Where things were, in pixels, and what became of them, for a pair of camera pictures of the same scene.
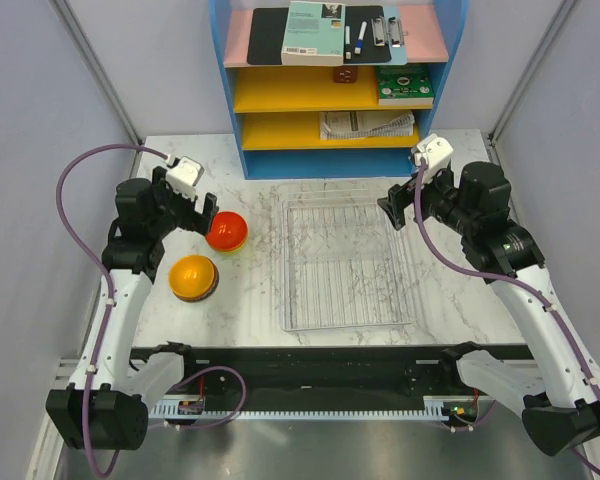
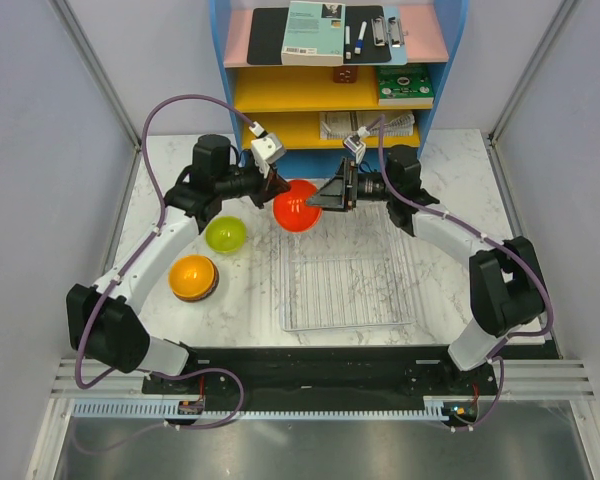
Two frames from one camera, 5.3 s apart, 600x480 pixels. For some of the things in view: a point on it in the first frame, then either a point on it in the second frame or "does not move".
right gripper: x=403 y=195 to x=335 y=195
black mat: x=265 y=38 does not move
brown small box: x=345 y=74 does not move
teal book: x=314 y=34 does not move
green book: x=405 y=85 does not move
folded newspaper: x=366 y=124 does not move
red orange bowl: x=228 y=231 to x=290 y=209
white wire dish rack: x=343 y=263 does not move
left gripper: x=194 y=220 to x=270 y=185
